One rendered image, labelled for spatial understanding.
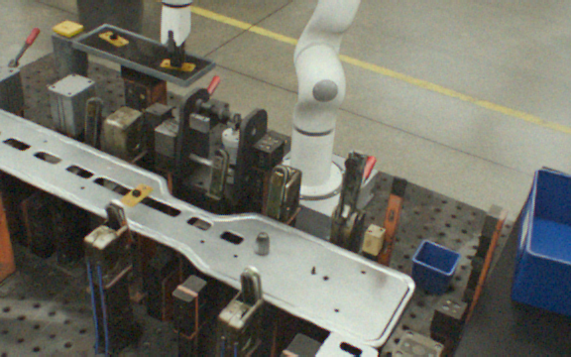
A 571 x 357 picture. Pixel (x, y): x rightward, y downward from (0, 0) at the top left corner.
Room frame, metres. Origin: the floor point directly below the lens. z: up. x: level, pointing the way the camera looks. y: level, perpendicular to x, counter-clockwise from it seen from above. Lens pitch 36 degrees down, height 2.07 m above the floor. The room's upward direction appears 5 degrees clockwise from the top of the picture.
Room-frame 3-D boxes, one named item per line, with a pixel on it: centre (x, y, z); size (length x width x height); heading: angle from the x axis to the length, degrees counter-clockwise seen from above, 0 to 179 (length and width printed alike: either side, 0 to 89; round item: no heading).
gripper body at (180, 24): (1.68, 0.29, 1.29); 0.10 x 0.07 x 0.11; 171
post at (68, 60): (1.85, 0.62, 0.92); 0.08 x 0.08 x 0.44; 64
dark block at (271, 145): (1.43, 0.03, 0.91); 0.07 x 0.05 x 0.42; 154
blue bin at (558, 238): (1.19, -0.60, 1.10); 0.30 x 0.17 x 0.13; 163
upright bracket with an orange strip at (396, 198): (1.22, -0.25, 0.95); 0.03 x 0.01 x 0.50; 64
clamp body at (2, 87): (1.75, 0.78, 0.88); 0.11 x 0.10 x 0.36; 154
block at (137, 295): (1.35, 0.32, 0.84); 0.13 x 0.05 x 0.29; 154
